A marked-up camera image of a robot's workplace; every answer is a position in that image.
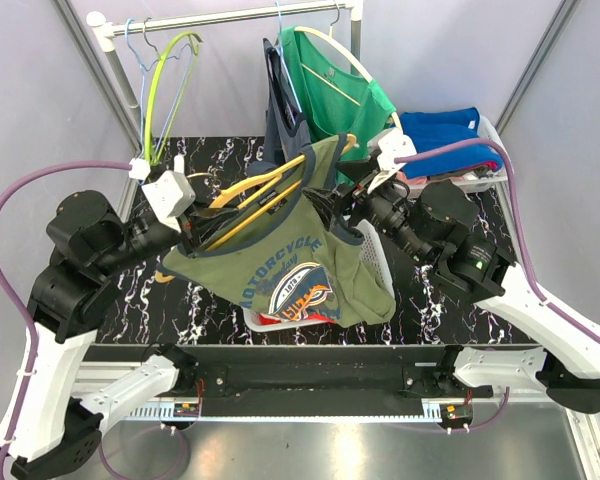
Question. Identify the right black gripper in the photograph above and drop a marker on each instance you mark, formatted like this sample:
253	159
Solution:
328	204

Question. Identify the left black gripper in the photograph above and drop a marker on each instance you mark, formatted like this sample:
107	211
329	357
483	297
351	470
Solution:
207	222

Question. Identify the dark navy tank top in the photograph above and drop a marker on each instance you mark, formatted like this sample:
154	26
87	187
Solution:
287	131

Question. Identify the olive green tank top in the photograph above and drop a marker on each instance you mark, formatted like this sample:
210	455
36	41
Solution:
279	258

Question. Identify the red tank top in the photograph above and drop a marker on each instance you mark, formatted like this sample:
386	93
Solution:
265	319

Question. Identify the light blue wire hanger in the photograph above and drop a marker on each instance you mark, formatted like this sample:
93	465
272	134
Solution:
147	71

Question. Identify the lime green hanger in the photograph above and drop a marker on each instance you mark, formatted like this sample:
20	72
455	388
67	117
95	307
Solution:
160	85

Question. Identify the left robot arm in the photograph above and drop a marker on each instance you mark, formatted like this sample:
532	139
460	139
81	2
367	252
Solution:
47	431

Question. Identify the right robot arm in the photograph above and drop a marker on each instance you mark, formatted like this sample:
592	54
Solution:
436	231

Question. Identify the cream curved wooden hanger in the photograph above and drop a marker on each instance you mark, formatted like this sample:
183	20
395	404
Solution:
352	54

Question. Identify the large white perforated basket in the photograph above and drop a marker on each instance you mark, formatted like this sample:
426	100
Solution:
372	253

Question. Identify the green t-shirt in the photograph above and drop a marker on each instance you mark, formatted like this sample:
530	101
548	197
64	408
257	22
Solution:
333	98

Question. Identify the folded blue clothes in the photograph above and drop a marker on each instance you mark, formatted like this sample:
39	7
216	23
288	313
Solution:
445	135

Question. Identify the small white laundry basket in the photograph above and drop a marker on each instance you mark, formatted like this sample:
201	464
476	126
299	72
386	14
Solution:
490	150

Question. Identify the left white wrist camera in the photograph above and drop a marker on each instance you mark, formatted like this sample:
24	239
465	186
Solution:
170	195

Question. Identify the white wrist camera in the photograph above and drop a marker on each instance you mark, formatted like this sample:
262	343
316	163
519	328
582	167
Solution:
388	146
170	195

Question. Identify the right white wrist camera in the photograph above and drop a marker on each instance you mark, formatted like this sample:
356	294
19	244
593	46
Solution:
388	146

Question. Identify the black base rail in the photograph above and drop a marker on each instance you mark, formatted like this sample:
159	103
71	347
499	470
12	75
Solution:
371	384

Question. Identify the white clothes rack frame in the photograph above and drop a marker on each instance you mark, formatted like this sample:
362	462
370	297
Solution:
106	32

